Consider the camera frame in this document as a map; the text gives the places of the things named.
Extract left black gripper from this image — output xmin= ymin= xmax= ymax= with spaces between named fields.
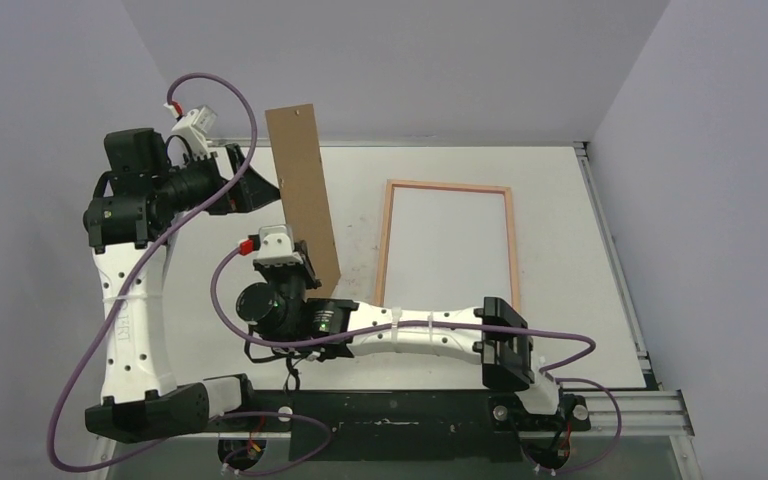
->
xmin=155 ymin=143 xmax=283 ymax=215

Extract brown cardboard backing board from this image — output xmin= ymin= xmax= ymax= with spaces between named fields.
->
xmin=265 ymin=104 xmax=341 ymax=298

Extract pink wooden picture frame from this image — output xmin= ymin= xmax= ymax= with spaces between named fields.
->
xmin=373 ymin=179 xmax=522 ymax=313

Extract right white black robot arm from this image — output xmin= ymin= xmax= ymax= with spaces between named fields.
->
xmin=236 ymin=237 xmax=565 ymax=429

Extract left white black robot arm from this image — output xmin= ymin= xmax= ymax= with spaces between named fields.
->
xmin=83 ymin=128 xmax=280 ymax=444

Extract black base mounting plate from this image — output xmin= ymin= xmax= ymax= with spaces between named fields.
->
xmin=206 ymin=390 xmax=591 ymax=463

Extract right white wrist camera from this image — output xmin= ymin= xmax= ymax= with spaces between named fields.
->
xmin=237 ymin=224 xmax=302 ymax=265

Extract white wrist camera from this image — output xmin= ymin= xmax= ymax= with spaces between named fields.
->
xmin=171 ymin=105 xmax=218 ymax=157
xmin=237 ymin=224 xmax=302 ymax=265

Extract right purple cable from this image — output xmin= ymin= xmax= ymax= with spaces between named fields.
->
xmin=210 ymin=246 xmax=624 ymax=478

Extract purple cable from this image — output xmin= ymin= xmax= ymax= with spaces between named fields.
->
xmin=47 ymin=72 xmax=334 ymax=478
xmin=210 ymin=246 xmax=624 ymax=478

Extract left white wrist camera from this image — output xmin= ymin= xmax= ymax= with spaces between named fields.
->
xmin=171 ymin=105 xmax=218 ymax=157

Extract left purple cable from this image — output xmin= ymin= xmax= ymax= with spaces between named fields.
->
xmin=47 ymin=72 xmax=334 ymax=478

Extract aluminium front rail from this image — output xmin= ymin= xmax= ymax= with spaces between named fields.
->
xmin=86 ymin=390 xmax=692 ymax=444

